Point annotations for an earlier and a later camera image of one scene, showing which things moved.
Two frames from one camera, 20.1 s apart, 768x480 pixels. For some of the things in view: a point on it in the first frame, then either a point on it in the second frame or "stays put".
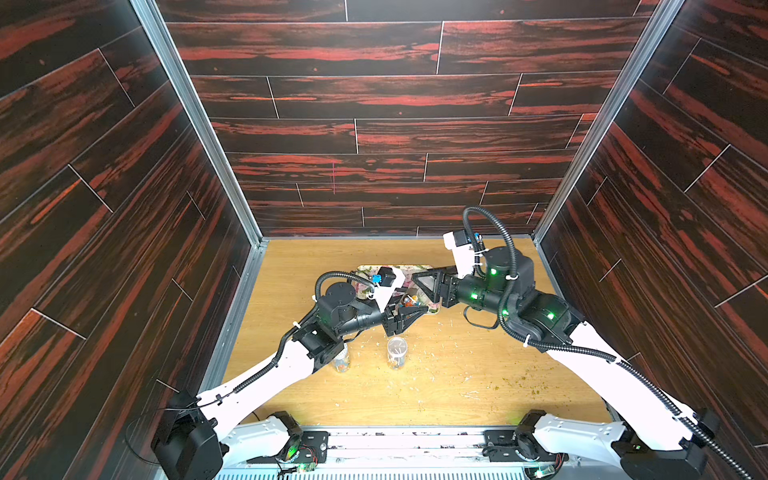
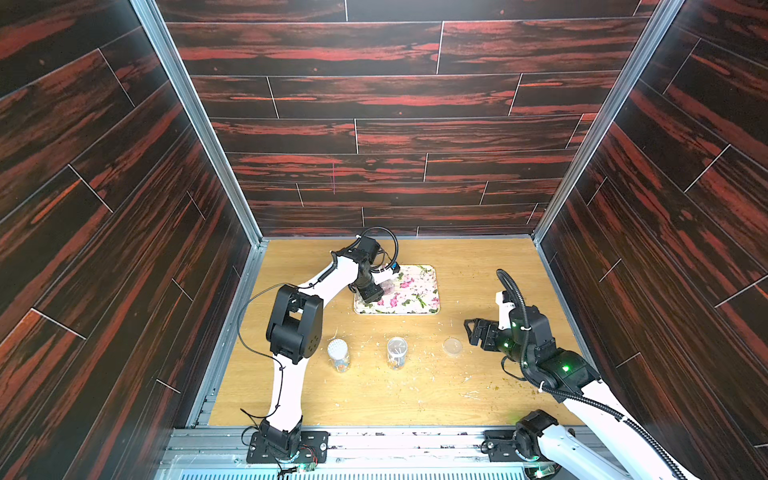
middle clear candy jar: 396,349 stays put
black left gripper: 392,323 → 374,293
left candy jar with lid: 343,362 stays put
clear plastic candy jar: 408,300 → 388,287
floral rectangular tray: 411,294 stays put
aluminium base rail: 389,453 stays put
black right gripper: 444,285 → 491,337
